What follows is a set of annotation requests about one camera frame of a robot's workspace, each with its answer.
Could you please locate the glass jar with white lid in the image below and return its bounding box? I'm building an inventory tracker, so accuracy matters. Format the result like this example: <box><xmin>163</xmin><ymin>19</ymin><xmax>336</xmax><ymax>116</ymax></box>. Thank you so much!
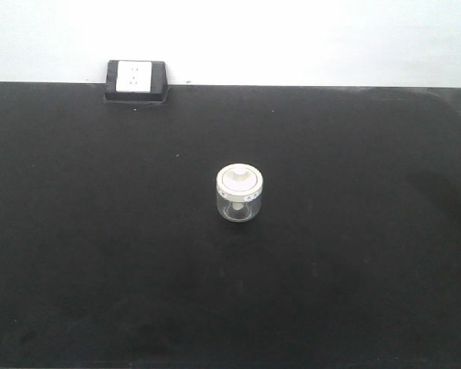
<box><xmin>216</xmin><ymin>163</ymin><xmax>264</xmax><ymax>223</ymax></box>

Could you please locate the white socket on black box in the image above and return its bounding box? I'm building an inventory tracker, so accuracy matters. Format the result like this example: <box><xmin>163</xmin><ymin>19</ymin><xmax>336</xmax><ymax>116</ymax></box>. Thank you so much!
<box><xmin>104</xmin><ymin>60</ymin><xmax>169</xmax><ymax>105</ymax></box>

